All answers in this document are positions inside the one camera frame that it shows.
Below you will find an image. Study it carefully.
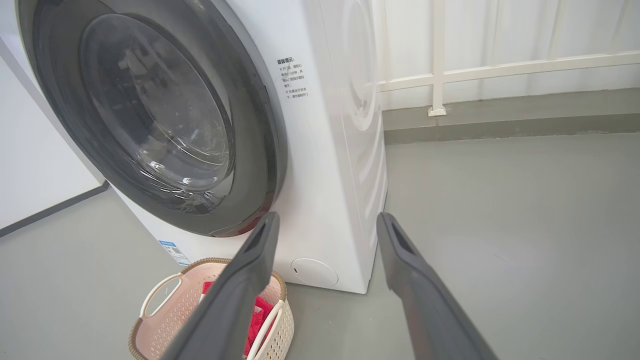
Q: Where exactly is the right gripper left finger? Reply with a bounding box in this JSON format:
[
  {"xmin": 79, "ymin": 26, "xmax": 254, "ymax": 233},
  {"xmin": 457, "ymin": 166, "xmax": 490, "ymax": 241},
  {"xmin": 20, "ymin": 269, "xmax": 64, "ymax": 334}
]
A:
[{"xmin": 160, "ymin": 211, "xmax": 281, "ymax": 360}]

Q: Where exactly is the white front-load washing machine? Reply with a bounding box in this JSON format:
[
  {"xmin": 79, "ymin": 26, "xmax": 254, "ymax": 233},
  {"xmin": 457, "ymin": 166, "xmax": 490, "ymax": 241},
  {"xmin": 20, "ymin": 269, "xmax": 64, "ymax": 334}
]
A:
[{"xmin": 0, "ymin": 0, "xmax": 388, "ymax": 295}]

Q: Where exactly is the cream perforated laundry basket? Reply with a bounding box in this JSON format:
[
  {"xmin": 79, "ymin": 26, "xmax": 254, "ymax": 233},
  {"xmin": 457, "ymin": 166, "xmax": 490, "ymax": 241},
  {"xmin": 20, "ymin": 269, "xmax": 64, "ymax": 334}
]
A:
[{"xmin": 128, "ymin": 257, "xmax": 296, "ymax": 360}]

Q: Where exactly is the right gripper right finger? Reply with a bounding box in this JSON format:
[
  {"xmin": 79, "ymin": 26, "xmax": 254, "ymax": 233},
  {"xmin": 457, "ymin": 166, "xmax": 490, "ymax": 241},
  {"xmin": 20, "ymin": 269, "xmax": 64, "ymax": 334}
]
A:
[{"xmin": 376, "ymin": 212, "xmax": 501, "ymax": 360}]

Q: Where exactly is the blue energy label sticker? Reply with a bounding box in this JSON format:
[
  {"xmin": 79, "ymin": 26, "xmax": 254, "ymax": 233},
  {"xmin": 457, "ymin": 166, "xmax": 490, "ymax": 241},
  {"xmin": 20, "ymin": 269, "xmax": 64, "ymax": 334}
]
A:
[{"xmin": 159, "ymin": 241, "xmax": 192, "ymax": 267}]

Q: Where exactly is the plain red garment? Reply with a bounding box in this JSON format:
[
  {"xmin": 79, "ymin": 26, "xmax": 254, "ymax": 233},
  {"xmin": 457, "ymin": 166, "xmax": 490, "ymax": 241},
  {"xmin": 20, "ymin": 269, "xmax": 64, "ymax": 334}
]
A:
[{"xmin": 244, "ymin": 295, "xmax": 275, "ymax": 357}]

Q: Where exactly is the printed instruction text label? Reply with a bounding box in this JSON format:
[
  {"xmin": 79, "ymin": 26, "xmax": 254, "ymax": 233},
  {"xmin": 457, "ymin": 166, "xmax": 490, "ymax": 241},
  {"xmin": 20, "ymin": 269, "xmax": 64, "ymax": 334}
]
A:
[{"xmin": 276, "ymin": 57, "xmax": 311, "ymax": 101}]

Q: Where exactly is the white metal railing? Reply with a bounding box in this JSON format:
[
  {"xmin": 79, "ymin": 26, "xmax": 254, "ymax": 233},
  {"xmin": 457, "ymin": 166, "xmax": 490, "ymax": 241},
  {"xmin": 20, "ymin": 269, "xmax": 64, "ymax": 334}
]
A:
[{"xmin": 377, "ymin": 0, "xmax": 640, "ymax": 117}]

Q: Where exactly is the dark grey glass washer door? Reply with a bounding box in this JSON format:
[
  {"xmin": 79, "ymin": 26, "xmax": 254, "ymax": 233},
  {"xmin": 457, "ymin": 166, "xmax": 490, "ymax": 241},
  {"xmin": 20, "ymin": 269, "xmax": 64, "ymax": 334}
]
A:
[{"xmin": 15, "ymin": 0, "xmax": 288, "ymax": 238}]

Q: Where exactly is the round white drain filter cap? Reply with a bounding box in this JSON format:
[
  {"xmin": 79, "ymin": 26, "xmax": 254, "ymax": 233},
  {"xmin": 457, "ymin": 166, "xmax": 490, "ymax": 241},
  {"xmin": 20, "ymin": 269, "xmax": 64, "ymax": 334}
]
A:
[{"xmin": 291, "ymin": 258, "xmax": 339, "ymax": 288}]

